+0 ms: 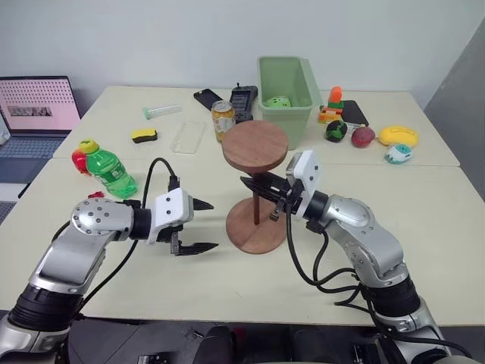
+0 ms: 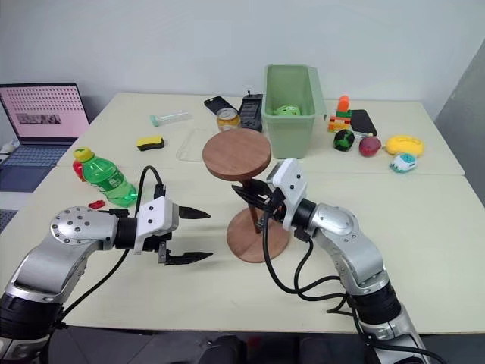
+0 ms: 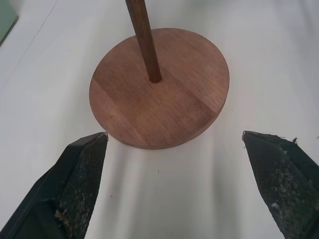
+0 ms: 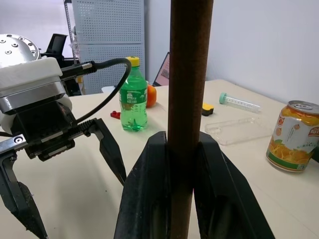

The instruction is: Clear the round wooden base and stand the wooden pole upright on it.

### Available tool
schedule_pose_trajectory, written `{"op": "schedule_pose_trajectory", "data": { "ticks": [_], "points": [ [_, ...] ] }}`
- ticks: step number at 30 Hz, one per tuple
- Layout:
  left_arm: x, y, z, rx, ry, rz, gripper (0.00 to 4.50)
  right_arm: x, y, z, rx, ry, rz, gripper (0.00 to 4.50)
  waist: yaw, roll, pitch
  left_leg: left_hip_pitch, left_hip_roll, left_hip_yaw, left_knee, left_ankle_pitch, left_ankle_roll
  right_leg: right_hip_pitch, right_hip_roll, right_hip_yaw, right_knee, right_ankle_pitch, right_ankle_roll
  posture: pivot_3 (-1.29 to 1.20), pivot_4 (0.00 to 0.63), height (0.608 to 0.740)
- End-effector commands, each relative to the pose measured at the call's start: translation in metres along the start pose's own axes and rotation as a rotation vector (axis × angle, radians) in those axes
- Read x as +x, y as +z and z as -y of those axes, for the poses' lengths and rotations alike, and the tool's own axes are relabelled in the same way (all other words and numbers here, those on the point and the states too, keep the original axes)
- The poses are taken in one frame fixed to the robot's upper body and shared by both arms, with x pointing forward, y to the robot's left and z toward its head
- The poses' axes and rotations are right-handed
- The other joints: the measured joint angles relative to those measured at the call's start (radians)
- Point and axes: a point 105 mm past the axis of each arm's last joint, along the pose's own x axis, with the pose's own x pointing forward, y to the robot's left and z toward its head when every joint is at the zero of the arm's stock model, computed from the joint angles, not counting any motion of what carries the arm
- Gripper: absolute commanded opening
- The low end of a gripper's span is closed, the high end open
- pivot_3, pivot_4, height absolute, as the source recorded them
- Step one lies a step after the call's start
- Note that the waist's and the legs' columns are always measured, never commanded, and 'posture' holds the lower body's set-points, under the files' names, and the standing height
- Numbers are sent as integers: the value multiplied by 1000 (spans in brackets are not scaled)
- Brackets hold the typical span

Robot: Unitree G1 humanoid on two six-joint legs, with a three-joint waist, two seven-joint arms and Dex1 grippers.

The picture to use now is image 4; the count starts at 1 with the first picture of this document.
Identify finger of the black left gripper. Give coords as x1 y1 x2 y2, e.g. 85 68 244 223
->
86 118 127 186
0 153 48 239

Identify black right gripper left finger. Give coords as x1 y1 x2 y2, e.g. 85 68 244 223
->
114 131 172 239

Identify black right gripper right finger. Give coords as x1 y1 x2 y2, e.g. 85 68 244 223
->
193 131 276 239

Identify brown wooden pole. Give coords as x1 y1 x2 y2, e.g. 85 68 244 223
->
167 0 214 239

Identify black monitor on stand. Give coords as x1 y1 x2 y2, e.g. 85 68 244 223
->
39 33 84 97

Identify green soda bottle yellow cap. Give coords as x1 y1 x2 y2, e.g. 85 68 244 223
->
119 56 148 132

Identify orange fruit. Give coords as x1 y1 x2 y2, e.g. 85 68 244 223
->
146 84 158 108

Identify clear plastic phone case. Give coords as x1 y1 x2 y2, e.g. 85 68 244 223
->
204 117 274 146

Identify yellow and black sponge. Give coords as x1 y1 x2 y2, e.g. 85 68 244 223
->
201 102 215 117

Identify orange juice can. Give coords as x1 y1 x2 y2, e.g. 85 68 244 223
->
265 100 319 173

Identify open laptop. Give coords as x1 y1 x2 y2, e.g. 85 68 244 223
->
152 51 171 87

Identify clear tube with green cap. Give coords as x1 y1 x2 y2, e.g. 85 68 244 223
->
219 92 262 113

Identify white perforated metal panel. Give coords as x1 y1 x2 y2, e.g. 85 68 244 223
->
71 0 146 95

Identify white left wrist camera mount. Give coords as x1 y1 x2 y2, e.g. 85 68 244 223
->
0 57 73 134

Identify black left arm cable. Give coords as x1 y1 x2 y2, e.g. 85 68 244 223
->
61 57 132 125

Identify grey slotted metal rack post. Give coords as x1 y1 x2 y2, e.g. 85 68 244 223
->
63 0 75 60

